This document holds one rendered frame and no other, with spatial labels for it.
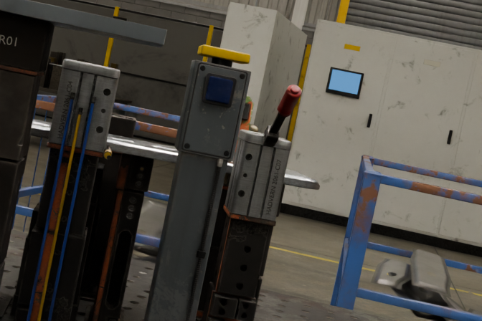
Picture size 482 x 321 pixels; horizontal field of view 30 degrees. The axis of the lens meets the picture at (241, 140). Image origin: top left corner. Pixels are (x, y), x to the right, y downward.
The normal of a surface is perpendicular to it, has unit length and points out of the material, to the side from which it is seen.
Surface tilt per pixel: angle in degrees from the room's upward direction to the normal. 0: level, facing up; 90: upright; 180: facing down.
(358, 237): 90
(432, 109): 90
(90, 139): 90
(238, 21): 90
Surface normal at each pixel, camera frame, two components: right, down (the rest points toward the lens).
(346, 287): -0.13, 0.03
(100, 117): 0.12, 0.08
